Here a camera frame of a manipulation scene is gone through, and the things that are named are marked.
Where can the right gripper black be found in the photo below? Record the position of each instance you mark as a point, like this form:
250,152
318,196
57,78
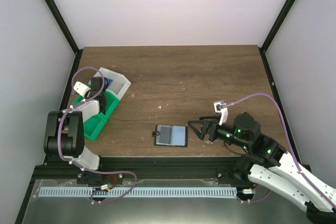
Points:
212,126

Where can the black leather card holder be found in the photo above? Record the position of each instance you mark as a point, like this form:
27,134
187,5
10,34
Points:
170,136

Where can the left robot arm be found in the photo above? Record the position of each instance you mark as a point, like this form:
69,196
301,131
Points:
65,135

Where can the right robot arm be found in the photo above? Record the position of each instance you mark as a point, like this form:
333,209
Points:
268,163

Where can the blue card in bin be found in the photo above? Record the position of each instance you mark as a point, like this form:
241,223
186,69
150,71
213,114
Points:
109,81

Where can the green plastic bin middle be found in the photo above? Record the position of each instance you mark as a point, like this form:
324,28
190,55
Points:
110,103

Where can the green plastic bin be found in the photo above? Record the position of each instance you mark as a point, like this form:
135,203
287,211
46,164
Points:
93,126
110,103

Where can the white plastic bin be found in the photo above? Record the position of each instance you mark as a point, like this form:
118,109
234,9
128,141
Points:
119,84

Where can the green plastic bin front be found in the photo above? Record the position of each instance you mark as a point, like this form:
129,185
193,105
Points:
93,126

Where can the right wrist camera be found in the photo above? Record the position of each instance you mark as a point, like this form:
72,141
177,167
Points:
220,108

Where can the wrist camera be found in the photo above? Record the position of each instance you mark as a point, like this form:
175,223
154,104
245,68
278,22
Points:
81,89
220,108

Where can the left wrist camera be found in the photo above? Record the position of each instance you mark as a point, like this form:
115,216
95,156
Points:
81,89

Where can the black aluminium frame rail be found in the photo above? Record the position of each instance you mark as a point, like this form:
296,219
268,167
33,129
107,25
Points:
219,169

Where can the light blue cable duct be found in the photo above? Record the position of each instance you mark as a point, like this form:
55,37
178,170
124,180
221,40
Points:
141,192

